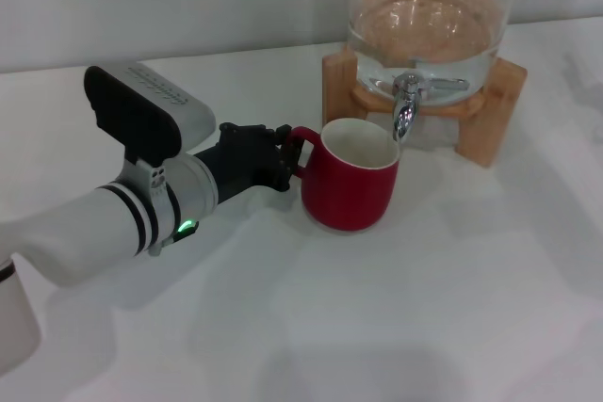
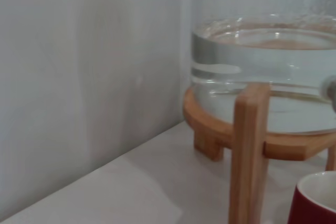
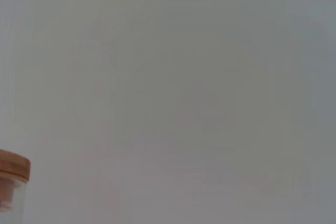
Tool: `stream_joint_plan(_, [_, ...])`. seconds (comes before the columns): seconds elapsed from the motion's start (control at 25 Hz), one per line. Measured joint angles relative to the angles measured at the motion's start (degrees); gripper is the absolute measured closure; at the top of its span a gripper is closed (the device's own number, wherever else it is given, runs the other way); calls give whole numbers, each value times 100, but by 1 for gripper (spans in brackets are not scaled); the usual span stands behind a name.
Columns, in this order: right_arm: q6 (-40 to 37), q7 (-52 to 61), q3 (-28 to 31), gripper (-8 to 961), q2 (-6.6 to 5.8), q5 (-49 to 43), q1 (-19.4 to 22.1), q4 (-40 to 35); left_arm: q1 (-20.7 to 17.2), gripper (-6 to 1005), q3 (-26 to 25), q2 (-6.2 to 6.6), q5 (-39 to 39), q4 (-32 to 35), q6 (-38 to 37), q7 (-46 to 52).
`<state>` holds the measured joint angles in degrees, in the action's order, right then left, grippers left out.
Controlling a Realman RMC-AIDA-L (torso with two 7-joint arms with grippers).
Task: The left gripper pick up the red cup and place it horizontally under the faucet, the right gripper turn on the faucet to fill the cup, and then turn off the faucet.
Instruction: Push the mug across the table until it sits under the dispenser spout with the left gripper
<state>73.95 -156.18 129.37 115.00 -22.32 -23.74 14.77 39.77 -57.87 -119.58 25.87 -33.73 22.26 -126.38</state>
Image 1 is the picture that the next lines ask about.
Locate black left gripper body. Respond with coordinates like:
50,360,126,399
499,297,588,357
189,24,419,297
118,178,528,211
193,121,293,203

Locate wooden dispenser stand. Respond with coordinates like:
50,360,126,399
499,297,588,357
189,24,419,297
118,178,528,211
322,45,528,169

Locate glass water dispenser jar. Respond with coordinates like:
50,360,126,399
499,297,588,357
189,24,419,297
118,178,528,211
347,0,511,106

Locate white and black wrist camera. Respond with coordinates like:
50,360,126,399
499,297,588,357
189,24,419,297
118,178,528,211
83,60,218,164

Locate red ceramic cup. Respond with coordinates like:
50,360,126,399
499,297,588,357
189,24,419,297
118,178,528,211
285,118,401,237

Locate chrome faucet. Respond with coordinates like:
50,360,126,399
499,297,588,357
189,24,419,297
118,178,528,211
390,72,471,143

